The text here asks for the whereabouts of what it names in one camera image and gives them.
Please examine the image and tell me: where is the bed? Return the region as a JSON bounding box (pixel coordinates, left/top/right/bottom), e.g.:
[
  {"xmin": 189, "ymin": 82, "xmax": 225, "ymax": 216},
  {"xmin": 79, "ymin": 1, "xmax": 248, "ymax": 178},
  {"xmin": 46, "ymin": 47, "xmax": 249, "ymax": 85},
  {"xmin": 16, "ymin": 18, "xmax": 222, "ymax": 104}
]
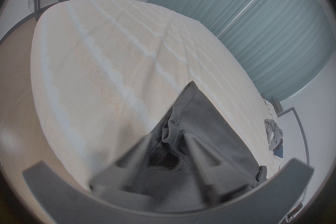
[{"xmin": 30, "ymin": 0, "xmax": 311, "ymax": 192}]

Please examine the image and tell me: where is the grey bedside table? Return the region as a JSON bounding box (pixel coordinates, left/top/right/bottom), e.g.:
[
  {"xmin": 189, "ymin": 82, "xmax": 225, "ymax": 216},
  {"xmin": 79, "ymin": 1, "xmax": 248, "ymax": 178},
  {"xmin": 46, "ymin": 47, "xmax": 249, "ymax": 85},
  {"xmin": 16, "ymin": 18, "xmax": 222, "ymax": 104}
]
[{"xmin": 269, "ymin": 97, "xmax": 283, "ymax": 113}]

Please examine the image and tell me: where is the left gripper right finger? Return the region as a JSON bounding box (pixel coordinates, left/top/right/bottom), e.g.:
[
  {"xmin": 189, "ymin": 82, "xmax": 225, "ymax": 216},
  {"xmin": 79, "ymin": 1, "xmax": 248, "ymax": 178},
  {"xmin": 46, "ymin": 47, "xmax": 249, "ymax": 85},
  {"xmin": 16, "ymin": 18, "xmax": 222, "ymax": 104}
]
[{"xmin": 185, "ymin": 133, "xmax": 254, "ymax": 205}]

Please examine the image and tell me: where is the pile of clothes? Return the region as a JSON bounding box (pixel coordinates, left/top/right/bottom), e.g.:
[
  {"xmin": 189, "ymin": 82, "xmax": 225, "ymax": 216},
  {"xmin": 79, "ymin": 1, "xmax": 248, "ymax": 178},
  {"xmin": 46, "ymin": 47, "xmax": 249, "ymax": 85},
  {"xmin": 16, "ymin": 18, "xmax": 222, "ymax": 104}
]
[{"xmin": 264, "ymin": 118, "xmax": 285, "ymax": 158}]

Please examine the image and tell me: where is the white printed pillow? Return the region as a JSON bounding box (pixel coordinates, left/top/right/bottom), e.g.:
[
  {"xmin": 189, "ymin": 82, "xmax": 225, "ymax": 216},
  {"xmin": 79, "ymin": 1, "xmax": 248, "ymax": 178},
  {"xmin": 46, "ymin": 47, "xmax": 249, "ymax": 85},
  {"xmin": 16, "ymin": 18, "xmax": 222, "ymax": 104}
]
[{"xmin": 262, "ymin": 98, "xmax": 278, "ymax": 119}]

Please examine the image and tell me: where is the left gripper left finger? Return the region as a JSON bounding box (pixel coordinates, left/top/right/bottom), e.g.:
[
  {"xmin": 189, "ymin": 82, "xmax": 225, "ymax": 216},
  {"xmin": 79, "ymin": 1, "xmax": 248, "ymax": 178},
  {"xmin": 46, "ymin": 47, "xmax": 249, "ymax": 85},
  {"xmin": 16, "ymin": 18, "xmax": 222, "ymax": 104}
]
[{"xmin": 89, "ymin": 134, "xmax": 158, "ymax": 208}]

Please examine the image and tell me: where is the black T-shirt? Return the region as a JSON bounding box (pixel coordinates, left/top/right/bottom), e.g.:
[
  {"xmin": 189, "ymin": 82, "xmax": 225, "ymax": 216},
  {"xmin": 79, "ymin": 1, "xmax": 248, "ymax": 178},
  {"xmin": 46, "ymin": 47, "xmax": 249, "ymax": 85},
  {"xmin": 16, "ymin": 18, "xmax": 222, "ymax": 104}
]
[{"xmin": 123, "ymin": 81, "xmax": 268, "ymax": 211}]

